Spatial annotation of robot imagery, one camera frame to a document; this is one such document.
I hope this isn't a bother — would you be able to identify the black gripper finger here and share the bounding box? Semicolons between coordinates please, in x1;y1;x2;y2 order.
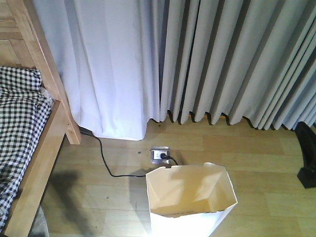
295;121;316;189

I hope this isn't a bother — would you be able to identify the white plastic trash bin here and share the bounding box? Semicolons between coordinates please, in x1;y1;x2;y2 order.
146;162;238;237

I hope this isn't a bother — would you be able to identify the grey pleated curtain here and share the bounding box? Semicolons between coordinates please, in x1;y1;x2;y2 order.
138;0;316;130

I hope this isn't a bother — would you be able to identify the silver floor outlet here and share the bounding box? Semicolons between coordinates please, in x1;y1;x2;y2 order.
150;146;170;164

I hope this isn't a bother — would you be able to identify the white sheer curtain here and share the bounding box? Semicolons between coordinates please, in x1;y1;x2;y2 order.
34;0;164;140

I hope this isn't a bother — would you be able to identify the black white checkered bedding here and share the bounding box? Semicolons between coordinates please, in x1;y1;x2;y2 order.
0;66;52;228

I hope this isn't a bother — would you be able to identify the black power cord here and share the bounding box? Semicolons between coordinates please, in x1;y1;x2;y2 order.
79;126;179;178

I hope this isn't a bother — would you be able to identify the wooden bed frame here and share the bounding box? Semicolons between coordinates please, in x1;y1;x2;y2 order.
0;0;81;237

